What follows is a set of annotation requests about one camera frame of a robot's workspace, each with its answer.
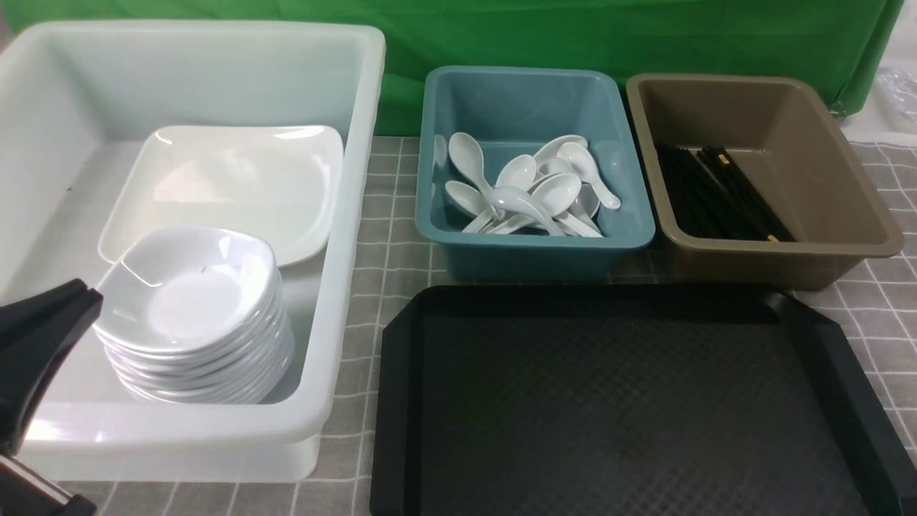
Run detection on small white bowl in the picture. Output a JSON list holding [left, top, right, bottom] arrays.
[[94, 225, 279, 355]]

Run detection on black chopsticks in bin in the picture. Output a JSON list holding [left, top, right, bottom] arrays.
[[655, 143, 795, 242]]

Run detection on pile of white spoons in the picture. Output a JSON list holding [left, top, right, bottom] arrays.
[[433, 132, 623, 238]]

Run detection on grey checked tablecloth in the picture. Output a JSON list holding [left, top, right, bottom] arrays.
[[21, 137, 915, 515]]

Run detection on green backdrop cloth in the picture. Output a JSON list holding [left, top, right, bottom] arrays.
[[2, 1, 903, 136]]

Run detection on black serving tray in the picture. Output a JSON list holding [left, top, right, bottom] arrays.
[[369, 284, 916, 515]]

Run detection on large white plastic tub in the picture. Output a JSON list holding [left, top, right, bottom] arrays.
[[1, 20, 385, 482]]

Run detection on teal plastic bin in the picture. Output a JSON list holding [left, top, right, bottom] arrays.
[[415, 66, 656, 283]]

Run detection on brown plastic bin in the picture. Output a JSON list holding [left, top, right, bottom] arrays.
[[626, 73, 904, 290]]

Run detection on large white square plate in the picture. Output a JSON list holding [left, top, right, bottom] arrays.
[[98, 125, 345, 267]]

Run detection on stack of white bowls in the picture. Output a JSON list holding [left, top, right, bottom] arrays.
[[102, 312, 296, 405]]

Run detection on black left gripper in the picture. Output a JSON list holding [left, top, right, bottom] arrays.
[[1, 279, 104, 515]]

